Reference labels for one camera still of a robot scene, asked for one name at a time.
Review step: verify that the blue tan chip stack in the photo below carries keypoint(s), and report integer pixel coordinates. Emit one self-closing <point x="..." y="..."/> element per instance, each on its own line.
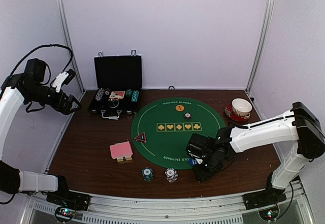
<point x="171" y="175"/>

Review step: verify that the black orange chips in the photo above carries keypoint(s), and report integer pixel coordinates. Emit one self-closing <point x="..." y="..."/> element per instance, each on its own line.
<point x="187" y="116"/>

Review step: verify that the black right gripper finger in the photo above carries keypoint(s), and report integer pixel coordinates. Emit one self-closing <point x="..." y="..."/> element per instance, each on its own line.
<point x="200" y="174"/>
<point x="210" y="173"/>

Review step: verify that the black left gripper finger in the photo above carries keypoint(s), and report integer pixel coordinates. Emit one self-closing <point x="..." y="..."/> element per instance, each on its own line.
<point x="73" y="104"/>
<point x="67" y="111"/>

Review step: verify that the boxed card deck in case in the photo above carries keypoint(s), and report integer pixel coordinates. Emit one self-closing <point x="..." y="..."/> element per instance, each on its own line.
<point x="117" y="95"/>

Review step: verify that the orange big blind button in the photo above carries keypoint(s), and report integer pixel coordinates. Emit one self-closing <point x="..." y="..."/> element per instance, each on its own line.
<point x="179" y="108"/>

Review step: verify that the black red triangle all-in button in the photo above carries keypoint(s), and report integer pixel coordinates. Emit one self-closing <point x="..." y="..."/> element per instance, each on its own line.
<point x="141" y="137"/>

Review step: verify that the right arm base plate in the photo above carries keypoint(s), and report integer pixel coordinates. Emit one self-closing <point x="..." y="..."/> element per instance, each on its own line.
<point x="261" y="199"/>

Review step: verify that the dark green chip row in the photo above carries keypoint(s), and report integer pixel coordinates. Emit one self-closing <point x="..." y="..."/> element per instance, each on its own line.
<point x="129" y="92"/>

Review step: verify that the gold card deck box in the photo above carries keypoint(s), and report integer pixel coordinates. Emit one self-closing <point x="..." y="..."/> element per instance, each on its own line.
<point x="124" y="159"/>

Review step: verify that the green blue chip stack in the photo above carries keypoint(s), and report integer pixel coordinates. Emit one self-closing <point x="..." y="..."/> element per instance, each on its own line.
<point x="147" y="174"/>

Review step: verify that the blue tan chip row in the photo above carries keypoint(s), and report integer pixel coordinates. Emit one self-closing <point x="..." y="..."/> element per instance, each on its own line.
<point x="99" y="94"/>

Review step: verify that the black orange chip row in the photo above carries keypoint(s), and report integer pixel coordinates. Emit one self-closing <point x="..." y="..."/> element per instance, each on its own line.
<point x="107" y="91"/>

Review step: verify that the clear acrylic dealer button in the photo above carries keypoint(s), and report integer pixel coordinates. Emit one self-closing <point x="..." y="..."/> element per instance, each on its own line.
<point x="113" y="103"/>

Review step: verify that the red-backed card deck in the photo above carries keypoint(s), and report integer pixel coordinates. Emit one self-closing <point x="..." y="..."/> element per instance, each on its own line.
<point x="121" y="149"/>

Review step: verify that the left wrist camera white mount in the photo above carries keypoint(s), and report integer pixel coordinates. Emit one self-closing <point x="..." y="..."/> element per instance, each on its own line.
<point x="63" y="78"/>

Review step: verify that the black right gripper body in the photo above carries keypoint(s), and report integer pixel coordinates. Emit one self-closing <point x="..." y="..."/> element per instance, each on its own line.
<point x="212" y="164"/>

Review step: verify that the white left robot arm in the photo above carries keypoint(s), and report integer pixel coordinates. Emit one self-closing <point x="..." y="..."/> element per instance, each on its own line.
<point x="19" y="133"/>

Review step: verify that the blue small blind button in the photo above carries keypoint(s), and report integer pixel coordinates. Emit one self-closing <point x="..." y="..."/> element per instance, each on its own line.
<point x="194" y="161"/>

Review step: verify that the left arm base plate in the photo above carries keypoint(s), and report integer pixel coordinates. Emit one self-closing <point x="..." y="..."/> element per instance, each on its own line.
<point x="72" y="200"/>

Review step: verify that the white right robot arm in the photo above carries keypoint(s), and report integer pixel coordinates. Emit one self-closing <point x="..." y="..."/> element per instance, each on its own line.
<point x="299" y="125"/>

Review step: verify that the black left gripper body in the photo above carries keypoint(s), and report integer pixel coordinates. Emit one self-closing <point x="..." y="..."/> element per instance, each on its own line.
<point x="56" y="103"/>

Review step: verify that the aluminium front rail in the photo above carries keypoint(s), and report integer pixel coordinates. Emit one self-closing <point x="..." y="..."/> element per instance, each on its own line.
<point x="219" y="209"/>

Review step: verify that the white patterned teacup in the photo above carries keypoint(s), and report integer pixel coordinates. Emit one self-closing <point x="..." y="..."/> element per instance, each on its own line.
<point x="241" y="107"/>

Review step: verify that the black poker set case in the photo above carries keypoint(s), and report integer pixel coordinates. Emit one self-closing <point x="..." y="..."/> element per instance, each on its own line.
<point x="117" y="73"/>

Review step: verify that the teal chip row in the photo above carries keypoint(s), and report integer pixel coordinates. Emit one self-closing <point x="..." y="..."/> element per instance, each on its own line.
<point x="135" y="96"/>

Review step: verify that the green round poker mat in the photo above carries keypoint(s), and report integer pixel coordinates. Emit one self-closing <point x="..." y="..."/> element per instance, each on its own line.
<point x="168" y="132"/>

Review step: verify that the red patterned saucer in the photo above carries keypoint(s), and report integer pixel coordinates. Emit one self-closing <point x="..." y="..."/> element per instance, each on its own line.
<point x="229" y="113"/>

